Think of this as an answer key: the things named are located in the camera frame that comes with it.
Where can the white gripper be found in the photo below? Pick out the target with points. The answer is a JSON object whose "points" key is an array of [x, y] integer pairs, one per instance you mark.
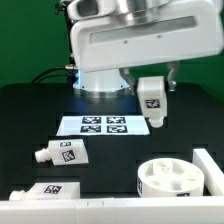
{"points": [[113, 34]]}

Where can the white round stool seat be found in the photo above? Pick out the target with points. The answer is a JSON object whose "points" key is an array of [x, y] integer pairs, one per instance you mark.
{"points": [[169, 177]]}

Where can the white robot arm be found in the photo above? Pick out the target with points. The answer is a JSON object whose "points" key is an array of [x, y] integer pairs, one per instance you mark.
{"points": [[105, 82]]}

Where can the white fiducial marker sheet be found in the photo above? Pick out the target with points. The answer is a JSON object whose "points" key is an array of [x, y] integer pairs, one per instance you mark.
{"points": [[103, 125]]}

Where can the white L-shaped fence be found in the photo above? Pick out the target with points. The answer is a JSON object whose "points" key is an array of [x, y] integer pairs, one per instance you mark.
{"points": [[168, 210]]}

